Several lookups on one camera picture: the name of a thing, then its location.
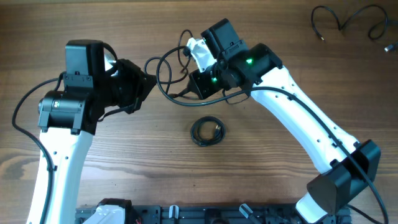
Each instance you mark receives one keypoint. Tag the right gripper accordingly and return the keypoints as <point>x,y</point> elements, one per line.
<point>195,86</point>

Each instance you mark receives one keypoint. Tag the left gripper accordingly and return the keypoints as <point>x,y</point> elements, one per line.
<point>143,84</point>

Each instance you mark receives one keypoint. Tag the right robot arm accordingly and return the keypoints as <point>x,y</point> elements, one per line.
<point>345,166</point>

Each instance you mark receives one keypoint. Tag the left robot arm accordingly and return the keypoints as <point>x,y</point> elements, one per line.
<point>68,121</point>

